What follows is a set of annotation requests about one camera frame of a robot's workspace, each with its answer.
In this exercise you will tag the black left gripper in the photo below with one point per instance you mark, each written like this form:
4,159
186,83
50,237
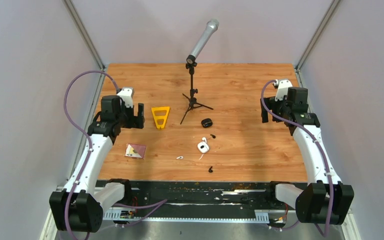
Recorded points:
136,122

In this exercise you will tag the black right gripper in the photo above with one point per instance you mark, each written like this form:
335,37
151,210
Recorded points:
270,104

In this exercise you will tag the white earbud charging case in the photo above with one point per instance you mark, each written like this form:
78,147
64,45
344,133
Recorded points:
203,147

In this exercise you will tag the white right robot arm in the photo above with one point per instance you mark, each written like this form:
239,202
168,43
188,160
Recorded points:
325,199

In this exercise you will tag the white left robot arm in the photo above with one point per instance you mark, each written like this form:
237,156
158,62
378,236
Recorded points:
78,207

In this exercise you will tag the black earbud charging case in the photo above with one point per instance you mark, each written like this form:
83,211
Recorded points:
206,123

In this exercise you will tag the yellow triangular plastic piece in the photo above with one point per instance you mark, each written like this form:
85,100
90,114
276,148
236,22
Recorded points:
160,116

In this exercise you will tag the small pink card packet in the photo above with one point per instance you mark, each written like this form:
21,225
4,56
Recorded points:
137,151

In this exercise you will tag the black tripod mic stand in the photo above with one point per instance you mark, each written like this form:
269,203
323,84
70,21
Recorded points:
192,100

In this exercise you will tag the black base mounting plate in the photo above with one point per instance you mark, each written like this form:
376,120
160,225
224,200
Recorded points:
208,200

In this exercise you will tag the silver microphone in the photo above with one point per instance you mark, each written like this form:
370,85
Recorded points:
211,27

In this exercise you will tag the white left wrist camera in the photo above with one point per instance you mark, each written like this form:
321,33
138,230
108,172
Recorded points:
126,94

